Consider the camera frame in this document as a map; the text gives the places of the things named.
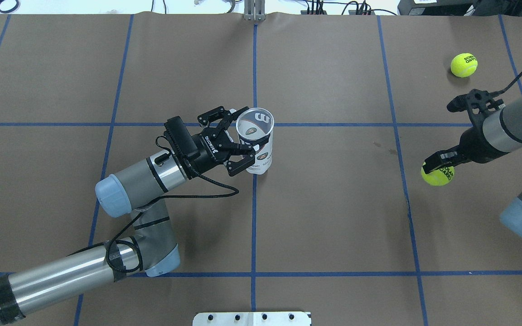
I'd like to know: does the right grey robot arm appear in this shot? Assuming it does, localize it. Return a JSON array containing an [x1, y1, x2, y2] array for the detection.
[[420, 89, 522, 239]]

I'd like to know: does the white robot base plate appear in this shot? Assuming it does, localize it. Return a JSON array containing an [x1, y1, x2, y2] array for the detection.
[[192, 311, 313, 326]]

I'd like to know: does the yellow tennis ball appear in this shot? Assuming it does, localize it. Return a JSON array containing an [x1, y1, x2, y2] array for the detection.
[[420, 163, 455, 186], [450, 53, 478, 78]]

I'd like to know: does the white blue tennis ball can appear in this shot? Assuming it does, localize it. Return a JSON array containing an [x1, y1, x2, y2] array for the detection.
[[236, 107, 274, 175]]

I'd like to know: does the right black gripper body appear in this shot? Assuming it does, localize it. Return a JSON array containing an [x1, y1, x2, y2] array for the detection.
[[456, 128, 499, 164]]

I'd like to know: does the aluminium frame post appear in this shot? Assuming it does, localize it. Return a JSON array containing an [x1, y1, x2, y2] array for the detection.
[[243, 0, 266, 23]]

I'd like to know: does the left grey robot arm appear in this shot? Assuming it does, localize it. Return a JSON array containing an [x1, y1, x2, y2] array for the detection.
[[0, 106, 269, 326]]

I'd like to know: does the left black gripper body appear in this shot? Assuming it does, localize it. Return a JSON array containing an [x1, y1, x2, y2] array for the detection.
[[183, 131, 230, 175]]

